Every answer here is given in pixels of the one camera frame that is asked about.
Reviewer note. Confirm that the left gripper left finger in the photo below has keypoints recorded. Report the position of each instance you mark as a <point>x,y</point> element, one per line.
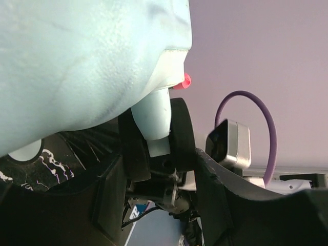
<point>85,210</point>

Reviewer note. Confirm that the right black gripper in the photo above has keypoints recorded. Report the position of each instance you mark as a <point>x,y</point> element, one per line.
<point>166,194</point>

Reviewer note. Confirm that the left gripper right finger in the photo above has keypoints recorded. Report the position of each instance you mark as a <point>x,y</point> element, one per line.
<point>234,211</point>

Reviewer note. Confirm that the mint green suitcase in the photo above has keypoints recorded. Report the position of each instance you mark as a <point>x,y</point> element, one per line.
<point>73,65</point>

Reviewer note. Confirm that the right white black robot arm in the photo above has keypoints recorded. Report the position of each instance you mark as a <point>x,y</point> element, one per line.
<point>284,184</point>

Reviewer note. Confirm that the pink cap small bottle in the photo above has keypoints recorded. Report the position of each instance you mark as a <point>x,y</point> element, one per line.
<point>184,84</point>

